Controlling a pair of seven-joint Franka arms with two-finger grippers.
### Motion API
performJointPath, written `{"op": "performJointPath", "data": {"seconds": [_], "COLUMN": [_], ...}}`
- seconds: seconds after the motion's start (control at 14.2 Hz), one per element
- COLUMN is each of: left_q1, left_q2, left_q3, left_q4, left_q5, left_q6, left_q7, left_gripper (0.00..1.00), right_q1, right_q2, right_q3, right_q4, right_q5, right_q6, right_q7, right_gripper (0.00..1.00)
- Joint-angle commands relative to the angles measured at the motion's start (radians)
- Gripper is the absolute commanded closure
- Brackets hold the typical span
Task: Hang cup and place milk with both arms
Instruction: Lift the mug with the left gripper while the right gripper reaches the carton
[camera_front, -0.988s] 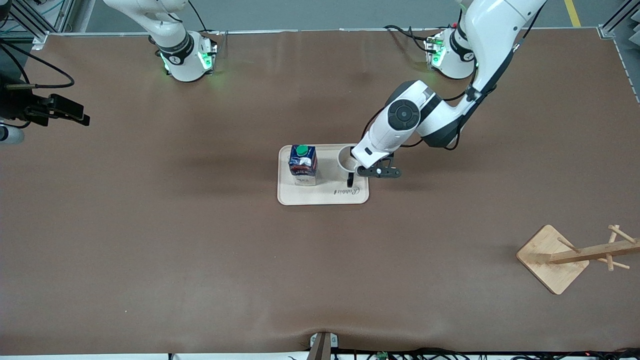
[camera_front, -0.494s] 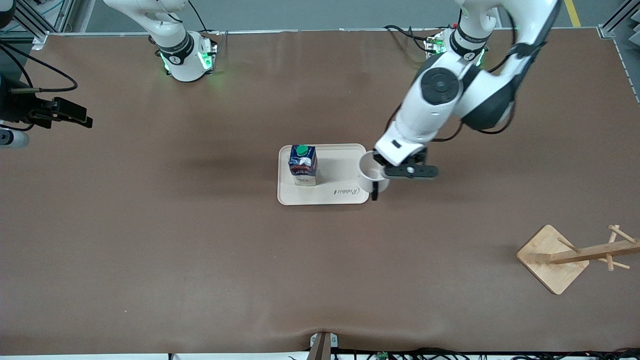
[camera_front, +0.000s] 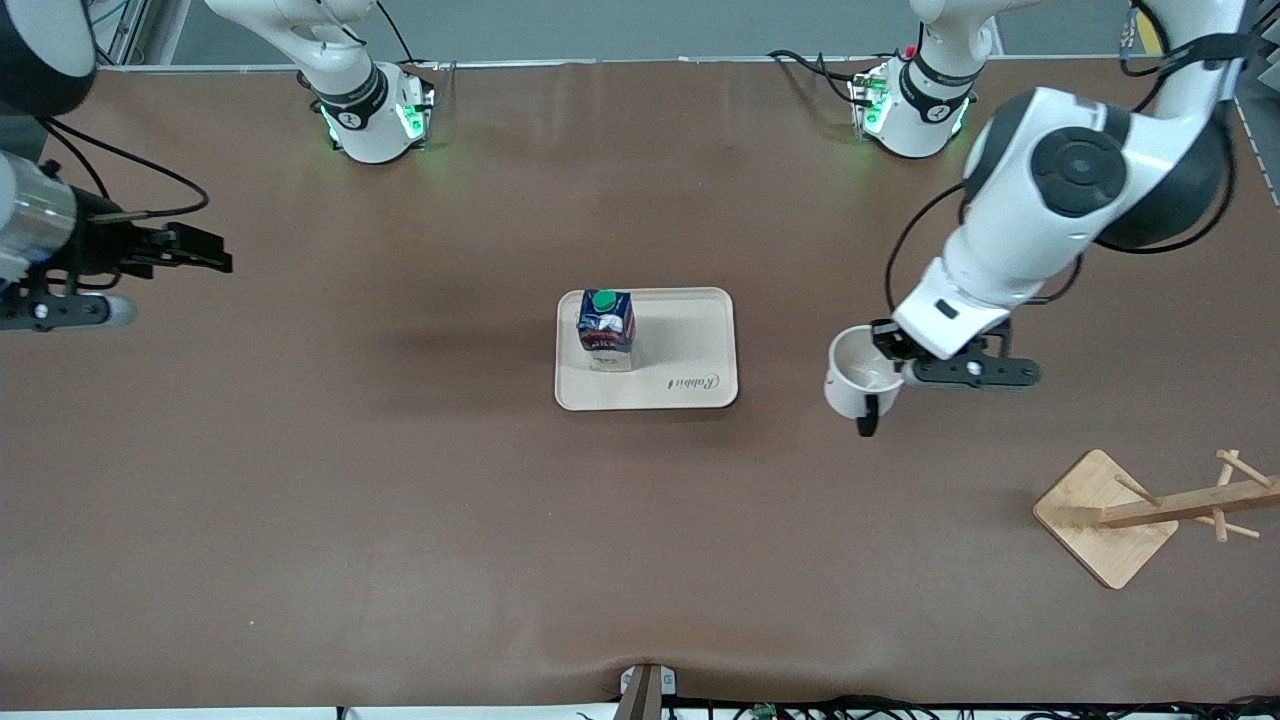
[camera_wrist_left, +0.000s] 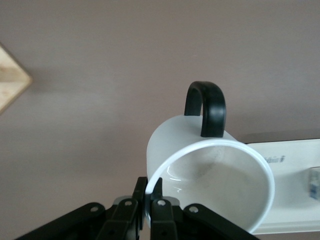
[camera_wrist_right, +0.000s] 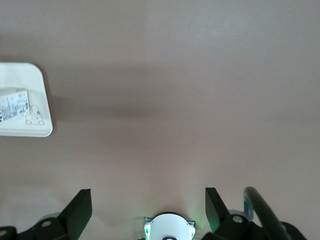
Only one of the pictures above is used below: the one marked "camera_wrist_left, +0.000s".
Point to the cream tray with rabbit print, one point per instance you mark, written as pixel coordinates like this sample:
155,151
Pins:
292,200

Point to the wooden cup rack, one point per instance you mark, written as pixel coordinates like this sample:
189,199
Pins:
10,77

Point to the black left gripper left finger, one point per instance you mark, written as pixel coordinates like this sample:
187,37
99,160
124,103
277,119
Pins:
120,220

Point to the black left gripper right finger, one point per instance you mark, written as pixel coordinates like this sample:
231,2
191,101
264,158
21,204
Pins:
165,220

